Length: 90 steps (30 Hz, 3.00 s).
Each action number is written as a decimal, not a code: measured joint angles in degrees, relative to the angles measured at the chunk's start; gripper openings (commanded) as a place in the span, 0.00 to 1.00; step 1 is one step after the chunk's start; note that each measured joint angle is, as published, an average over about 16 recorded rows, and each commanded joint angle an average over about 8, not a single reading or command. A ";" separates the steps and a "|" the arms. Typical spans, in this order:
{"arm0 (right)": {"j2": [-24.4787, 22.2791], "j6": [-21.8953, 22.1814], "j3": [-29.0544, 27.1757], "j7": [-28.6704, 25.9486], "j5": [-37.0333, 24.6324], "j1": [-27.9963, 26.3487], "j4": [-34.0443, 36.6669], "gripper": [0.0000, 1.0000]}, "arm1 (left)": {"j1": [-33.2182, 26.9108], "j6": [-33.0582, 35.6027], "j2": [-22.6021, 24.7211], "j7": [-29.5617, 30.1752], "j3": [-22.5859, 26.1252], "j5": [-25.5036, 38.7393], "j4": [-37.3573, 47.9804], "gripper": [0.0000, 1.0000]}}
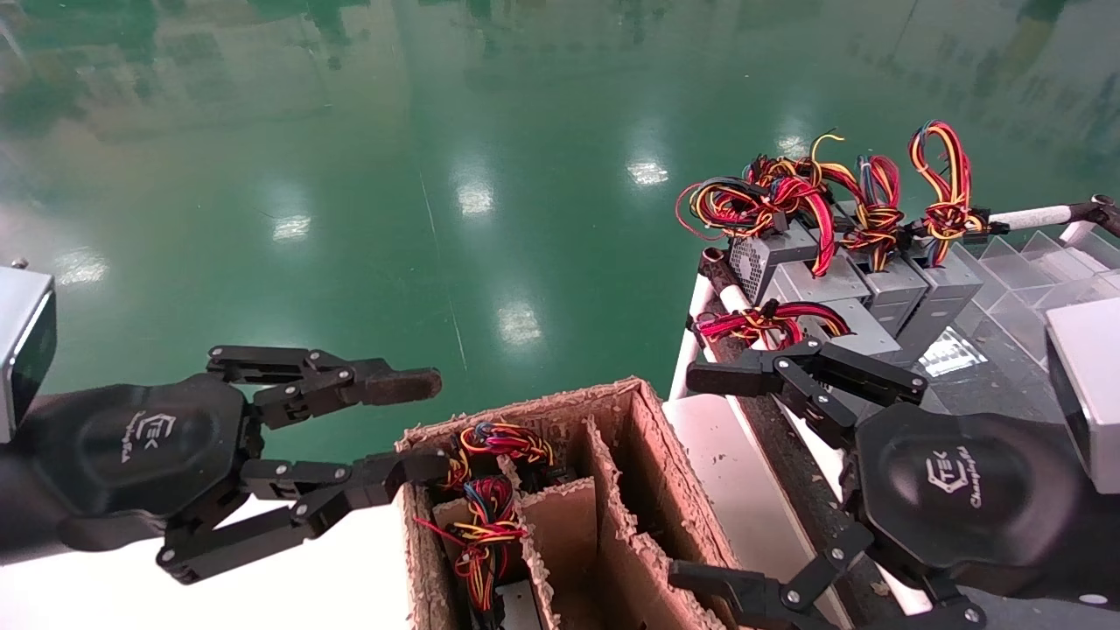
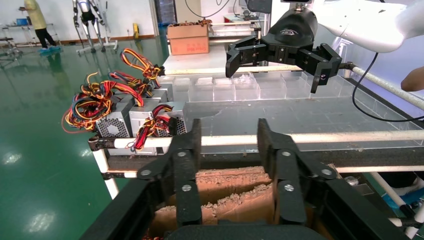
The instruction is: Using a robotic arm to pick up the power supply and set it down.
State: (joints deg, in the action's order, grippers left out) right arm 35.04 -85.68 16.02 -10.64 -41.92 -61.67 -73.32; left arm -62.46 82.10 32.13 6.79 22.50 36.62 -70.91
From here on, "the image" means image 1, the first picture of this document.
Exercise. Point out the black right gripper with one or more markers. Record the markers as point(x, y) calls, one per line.
point(962, 499)

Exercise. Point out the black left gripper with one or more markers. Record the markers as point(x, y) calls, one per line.
point(131, 455)

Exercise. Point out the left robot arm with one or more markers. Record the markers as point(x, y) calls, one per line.
point(13, 516)

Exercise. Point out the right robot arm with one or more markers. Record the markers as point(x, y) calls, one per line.
point(1104, 542)

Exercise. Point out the worn brown cardboard box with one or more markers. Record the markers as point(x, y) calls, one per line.
point(665, 464)

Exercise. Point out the long cardboard divider panel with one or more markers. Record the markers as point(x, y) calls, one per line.
point(617, 516)
point(534, 569)

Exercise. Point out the white pipe leg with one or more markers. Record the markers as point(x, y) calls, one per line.
point(1078, 234)
point(691, 337)

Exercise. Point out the short cardboard divider panel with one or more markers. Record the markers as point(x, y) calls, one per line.
point(564, 542)

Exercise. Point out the black pipe joint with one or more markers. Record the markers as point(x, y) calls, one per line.
point(1101, 212)
point(713, 262)

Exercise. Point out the clear acrylic divided tray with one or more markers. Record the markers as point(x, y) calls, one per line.
point(1006, 271)

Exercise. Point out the white pipe rail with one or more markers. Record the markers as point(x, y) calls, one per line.
point(1032, 216)
point(738, 299)

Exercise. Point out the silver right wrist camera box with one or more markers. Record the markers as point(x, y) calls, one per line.
point(1089, 394)

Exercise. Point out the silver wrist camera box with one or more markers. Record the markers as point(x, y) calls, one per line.
point(1089, 394)
point(22, 350)

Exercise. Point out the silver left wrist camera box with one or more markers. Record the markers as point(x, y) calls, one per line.
point(22, 350)

